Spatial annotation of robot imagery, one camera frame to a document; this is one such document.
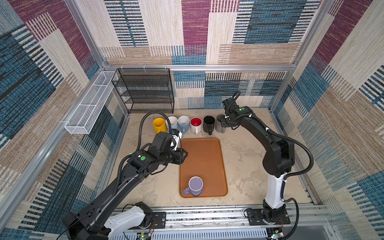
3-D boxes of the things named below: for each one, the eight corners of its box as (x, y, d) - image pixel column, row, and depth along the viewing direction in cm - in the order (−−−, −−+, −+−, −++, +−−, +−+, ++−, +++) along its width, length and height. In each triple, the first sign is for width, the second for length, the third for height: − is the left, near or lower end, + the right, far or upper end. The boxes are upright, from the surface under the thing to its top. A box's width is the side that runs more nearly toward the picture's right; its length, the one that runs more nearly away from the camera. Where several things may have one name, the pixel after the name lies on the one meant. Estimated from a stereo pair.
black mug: (201, 132, 109) (201, 122, 101) (205, 123, 114) (206, 114, 106) (210, 135, 107) (211, 126, 99) (214, 126, 112) (216, 117, 104)
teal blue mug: (178, 138, 107) (177, 128, 98) (179, 125, 114) (178, 115, 106) (189, 138, 107) (188, 128, 98) (189, 125, 114) (189, 115, 106)
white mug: (190, 136, 107) (190, 129, 101) (190, 124, 114) (190, 117, 108) (202, 136, 107) (202, 129, 101) (201, 124, 114) (202, 117, 108)
